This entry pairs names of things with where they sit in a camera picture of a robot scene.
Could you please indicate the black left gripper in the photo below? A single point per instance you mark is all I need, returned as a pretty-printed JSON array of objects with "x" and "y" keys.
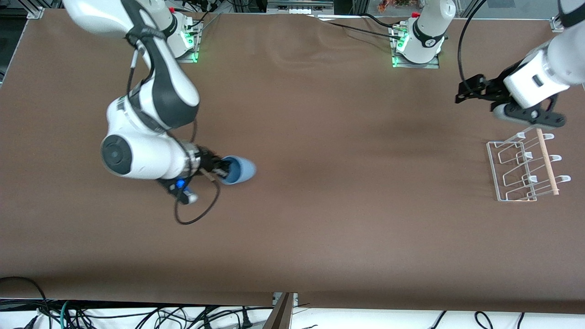
[{"x": 494, "y": 88}]

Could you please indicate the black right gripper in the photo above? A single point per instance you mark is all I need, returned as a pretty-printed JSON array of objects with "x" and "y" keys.
[{"x": 207, "y": 162}]

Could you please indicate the blue plastic cup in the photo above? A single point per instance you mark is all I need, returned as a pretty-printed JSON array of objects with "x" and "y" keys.
[{"x": 245, "y": 170}]

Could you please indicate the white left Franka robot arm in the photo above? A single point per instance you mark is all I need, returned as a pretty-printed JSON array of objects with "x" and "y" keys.
[{"x": 429, "y": 32}]

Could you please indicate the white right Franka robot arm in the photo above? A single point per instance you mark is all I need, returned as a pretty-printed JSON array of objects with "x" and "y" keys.
[{"x": 151, "y": 155}]

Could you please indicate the brown table cover sheet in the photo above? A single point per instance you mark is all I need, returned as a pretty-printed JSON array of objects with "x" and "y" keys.
[{"x": 320, "y": 205}]

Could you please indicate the brown wooden table beam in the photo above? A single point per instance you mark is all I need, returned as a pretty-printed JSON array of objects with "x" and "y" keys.
[{"x": 279, "y": 315}]

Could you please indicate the white power strip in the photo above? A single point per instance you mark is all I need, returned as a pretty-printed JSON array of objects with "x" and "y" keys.
[{"x": 299, "y": 7}]

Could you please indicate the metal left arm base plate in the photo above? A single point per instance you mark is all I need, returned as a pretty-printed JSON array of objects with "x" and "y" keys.
[{"x": 413, "y": 65}]

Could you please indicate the aluminium frame corner bracket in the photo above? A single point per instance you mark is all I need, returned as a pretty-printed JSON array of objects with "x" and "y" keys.
[
  {"x": 35, "y": 12},
  {"x": 557, "y": 23}
]

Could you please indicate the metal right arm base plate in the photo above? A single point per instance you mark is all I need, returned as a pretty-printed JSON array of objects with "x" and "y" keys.
[{"x": 189, "y": 50}]

